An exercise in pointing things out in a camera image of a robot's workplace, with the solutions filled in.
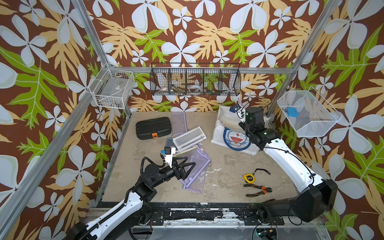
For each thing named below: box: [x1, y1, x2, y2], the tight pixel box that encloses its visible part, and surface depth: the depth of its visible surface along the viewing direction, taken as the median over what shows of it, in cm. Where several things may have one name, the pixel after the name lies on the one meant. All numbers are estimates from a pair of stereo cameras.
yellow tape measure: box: [243, 173, 256, 184], surface depth 87 cm
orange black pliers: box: [243, 183, 273, 198], surface depth 84 cm
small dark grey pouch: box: [166, 137, 178, 151], surface depth 104 cm
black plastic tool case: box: [135, 117, 172, 140], surface depth 107 cm
